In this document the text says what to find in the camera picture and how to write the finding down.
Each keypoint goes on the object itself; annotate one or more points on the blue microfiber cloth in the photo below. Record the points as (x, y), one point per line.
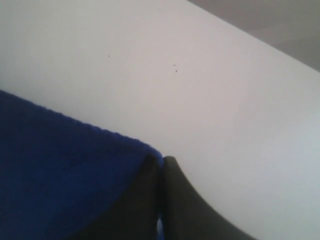
(58, 174)

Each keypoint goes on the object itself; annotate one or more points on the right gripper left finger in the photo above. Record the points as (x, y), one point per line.
(134, 216)

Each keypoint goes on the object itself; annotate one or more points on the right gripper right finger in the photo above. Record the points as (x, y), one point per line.
(185, 215)

